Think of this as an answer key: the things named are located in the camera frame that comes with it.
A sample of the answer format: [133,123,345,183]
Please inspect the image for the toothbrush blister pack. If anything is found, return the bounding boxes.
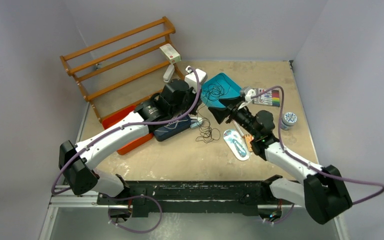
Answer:
[223,129,250,161]

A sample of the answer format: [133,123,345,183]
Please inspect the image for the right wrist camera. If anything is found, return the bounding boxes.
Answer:
[238,86,257,109]

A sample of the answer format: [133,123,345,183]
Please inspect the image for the cable bundle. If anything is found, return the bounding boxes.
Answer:
[195,105,222,144]

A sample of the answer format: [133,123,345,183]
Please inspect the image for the white blue small device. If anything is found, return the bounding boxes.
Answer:
[190,117,203,129]

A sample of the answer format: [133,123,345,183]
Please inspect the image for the dark blue square tray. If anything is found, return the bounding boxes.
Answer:
[153,115,191,142]

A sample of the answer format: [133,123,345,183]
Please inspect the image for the teal square tray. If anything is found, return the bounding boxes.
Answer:
[200,72,242,108]

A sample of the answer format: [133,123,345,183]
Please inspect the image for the wooden shelf rack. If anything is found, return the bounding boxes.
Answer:
[59,16,184,123]

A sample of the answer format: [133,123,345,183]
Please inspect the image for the orange square tray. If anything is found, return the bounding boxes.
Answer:
[101,105,154,155]

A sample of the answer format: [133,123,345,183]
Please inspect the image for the white cardboard box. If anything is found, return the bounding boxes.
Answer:
[159,43,182,65]

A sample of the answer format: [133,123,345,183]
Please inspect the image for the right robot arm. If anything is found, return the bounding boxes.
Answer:
[208,97,353,225]

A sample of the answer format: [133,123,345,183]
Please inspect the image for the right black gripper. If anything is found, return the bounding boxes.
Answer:
[208,95,260,138]

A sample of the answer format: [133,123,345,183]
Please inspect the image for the orange white pen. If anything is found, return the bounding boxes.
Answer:
[233,121,245,138]

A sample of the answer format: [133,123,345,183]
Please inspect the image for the brown cable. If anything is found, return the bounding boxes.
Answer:
[205,77,229,103]

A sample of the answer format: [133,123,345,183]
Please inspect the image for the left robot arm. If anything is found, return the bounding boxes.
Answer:
[58,76,206,205]

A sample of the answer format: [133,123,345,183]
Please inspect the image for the blue white tape roll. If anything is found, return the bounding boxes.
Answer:
[280,112,298,131]

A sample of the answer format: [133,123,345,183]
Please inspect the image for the aluminium frame rails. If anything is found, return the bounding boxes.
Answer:
[39,102,130,240]

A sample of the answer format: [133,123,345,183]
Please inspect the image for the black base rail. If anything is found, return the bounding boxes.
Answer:
[97,180,290,220]

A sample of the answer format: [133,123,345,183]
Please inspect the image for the orange small notebook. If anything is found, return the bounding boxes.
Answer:
[243,134,254,152]

